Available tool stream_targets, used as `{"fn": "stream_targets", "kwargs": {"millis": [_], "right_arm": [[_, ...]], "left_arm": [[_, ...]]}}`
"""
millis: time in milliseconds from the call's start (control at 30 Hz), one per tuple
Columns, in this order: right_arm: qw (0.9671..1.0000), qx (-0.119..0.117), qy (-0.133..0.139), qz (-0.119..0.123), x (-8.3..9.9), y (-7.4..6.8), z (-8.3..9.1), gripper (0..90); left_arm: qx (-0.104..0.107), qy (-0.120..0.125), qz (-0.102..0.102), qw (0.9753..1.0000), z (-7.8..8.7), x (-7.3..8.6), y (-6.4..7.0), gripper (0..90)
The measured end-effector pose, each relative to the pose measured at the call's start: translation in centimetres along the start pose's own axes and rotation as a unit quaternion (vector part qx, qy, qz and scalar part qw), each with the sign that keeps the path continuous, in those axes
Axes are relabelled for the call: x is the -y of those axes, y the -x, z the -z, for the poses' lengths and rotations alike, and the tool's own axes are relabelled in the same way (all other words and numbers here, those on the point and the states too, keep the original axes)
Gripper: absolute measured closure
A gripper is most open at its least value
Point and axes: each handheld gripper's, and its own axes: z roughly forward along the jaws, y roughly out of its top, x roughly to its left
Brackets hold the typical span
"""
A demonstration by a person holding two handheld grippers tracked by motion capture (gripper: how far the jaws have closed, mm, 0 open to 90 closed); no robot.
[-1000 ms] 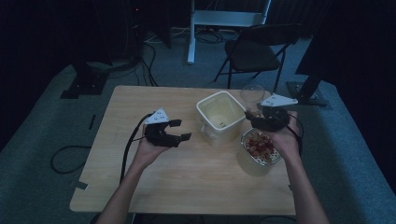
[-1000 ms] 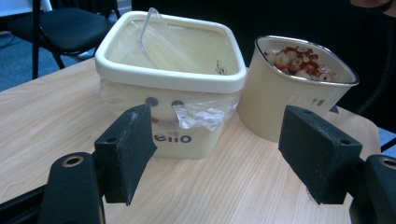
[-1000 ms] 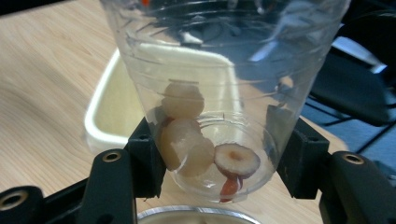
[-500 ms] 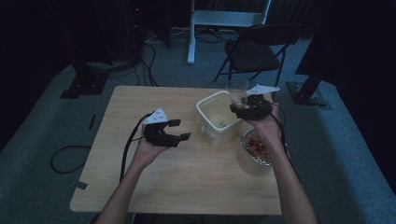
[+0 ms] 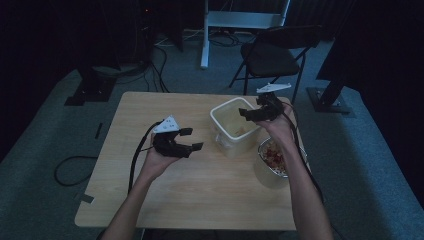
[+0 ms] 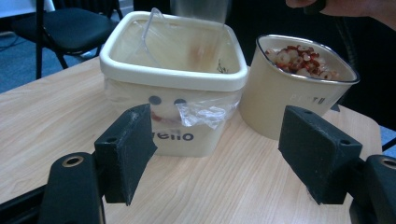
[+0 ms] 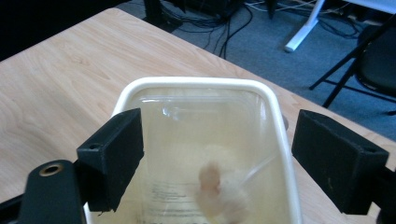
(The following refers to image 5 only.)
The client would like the white square container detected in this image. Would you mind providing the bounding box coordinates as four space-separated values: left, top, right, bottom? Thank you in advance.
209 96 265 160

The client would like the black stand with flat base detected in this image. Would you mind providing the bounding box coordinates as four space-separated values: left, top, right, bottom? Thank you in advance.
63 64 118 107

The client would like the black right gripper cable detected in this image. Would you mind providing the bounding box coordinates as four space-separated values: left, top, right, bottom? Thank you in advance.
281 102 325 205

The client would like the white desk frame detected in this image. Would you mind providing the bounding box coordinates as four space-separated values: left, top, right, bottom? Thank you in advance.
199 0 292 70

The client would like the pile of dried food pieces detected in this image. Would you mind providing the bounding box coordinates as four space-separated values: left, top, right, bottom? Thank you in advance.
261 139 288 177

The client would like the dark box with red light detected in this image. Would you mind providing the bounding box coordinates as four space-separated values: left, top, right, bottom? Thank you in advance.
131 0 158 65

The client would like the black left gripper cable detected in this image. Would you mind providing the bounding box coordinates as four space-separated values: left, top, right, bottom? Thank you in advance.
53 120 165 196

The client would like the bundle of black floor cables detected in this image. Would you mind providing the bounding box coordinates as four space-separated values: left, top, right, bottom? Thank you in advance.
114 43 172 94

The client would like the white floor cable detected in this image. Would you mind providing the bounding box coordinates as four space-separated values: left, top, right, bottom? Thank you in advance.
154 29 205 47

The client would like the person's left hand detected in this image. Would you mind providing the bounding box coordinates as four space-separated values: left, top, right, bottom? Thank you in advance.
140 133 184 184

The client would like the black folding chair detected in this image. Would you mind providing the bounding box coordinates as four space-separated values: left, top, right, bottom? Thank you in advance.
228 24 324 106

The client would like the black slanted stand with base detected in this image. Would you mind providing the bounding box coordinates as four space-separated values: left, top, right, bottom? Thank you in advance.
306 31 355 116

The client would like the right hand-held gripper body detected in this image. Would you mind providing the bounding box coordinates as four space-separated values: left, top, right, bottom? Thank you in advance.
255 82 293 122

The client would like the person's right hand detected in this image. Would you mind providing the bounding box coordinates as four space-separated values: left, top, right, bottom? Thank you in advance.
255 102 297 149

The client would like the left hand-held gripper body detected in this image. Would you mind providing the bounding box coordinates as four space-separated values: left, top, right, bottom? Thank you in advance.
151 114 194 159

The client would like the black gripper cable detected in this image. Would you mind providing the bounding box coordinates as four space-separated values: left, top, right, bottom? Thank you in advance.
281 102 325 205
53 120 165 196

